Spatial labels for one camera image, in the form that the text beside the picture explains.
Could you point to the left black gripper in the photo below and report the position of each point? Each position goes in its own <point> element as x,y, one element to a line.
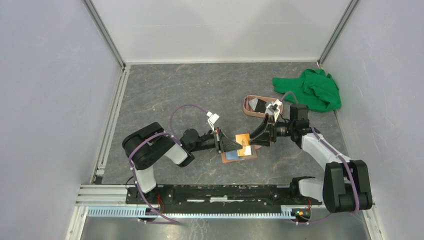
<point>220,137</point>

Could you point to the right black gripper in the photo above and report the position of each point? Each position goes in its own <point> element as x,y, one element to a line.
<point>261,138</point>

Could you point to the tan leather card holder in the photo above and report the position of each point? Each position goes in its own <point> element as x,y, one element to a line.
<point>232,156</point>

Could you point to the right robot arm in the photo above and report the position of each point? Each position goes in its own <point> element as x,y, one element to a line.
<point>346,184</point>

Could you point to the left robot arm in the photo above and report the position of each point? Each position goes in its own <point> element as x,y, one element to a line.
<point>151,143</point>

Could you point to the black card in tray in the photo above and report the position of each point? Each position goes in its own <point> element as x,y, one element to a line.
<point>261,106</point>

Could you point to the pink oval tray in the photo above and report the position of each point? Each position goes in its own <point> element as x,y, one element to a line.
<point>248,111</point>

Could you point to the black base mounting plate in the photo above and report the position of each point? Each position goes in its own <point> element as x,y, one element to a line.
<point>220,199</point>

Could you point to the green cloth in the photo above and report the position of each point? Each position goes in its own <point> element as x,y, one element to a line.
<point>314,88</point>

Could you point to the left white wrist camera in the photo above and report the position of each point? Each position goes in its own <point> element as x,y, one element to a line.
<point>212,118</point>

